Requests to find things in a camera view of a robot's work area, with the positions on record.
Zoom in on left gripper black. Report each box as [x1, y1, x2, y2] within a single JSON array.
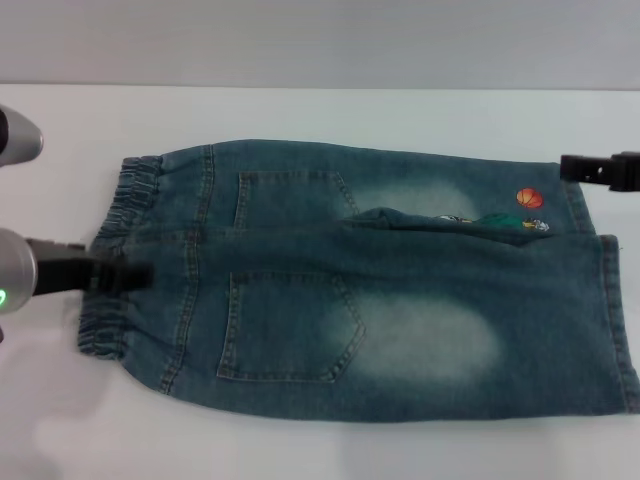
[[27, 238, 154, 297]]

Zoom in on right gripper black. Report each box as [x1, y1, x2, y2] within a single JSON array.
[[559, 151, 640, 192]]

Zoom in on blue denim shorts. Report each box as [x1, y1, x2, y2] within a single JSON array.
[[75, 138, 640, 425]]

